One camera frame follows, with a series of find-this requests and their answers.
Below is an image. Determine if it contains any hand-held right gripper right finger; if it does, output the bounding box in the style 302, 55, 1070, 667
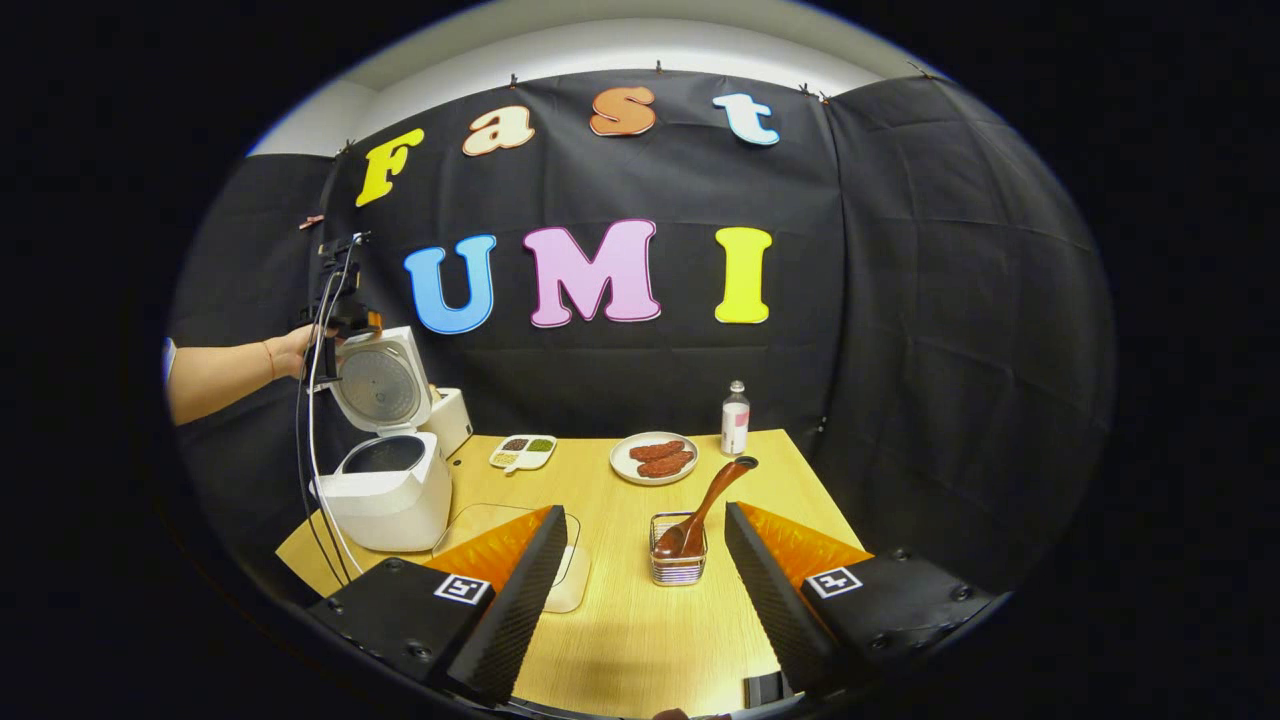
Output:
724, 501, 996, 695

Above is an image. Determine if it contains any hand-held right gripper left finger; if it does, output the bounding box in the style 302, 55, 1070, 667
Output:
303, 505, 569, 707

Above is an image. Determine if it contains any metal wire chopstick holder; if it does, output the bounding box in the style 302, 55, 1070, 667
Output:
649, 512, 709, 587

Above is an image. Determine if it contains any brown wooden spoon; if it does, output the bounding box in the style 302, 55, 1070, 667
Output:
655, 456, 759, 559

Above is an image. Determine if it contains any white rice cooker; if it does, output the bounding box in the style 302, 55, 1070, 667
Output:
312, 326, 453, 553

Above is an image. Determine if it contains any clear plastic rice box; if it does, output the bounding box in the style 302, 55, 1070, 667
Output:
432, 502, 593, 614

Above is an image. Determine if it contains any white toaster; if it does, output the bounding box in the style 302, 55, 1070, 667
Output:
428, 387, 474, 459

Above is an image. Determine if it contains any white divided grain dish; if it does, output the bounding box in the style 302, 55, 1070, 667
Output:
488, 434, 558, 473

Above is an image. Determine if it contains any white round plate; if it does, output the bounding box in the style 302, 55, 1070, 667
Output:
609, 431, 700, 487

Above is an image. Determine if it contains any clear bottle with pink label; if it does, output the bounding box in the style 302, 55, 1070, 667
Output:
721, 380, 751, 457

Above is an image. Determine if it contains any row of small dark clips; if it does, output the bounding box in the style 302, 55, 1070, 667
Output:
338, 60, 933, 157

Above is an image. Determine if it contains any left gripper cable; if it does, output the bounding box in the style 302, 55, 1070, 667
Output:
295, 235, 366, 589

